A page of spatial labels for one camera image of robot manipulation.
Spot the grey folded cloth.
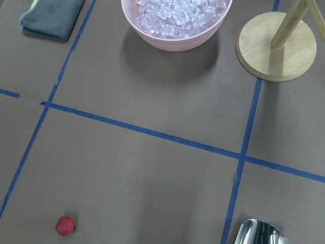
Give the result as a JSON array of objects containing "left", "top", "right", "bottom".
[{"left": 19, "top": 0, "right": 84, "bottom": 42}]

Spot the red strawberry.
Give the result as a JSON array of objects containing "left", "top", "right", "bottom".
[{"left": 55, "top": 216, "right": 78, "bottom": 236}]

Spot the silver metal scoop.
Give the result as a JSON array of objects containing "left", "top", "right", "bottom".
[{"left": 234, "top": 219, "right": 288, "bottom": 244}]

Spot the wooden cup stand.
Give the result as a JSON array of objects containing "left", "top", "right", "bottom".
[{"left": 236, "top": 1, "right": 324, "bottom": 82}]

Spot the pink bowl of ice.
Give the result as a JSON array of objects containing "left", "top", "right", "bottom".
[{"left": 121, "top": 1, "right": 232, "bottom": 52}]

